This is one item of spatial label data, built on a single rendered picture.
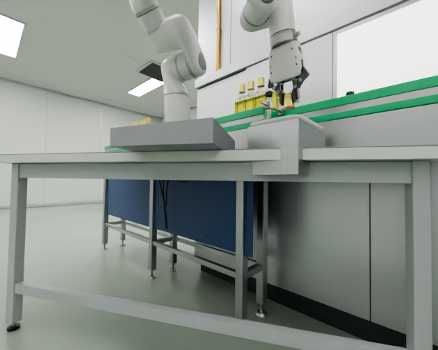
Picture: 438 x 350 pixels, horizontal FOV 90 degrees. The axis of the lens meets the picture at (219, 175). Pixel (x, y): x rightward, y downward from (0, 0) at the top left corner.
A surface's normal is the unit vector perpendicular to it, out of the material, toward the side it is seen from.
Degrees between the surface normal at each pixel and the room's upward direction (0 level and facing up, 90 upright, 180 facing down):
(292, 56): 105
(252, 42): 90
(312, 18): 90
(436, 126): 90
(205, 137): 90
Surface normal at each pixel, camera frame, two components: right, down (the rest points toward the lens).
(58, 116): 0.73, 0.00
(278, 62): -0.67, 0.25
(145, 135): -0.25, -0.03
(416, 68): -0.68, -0.03
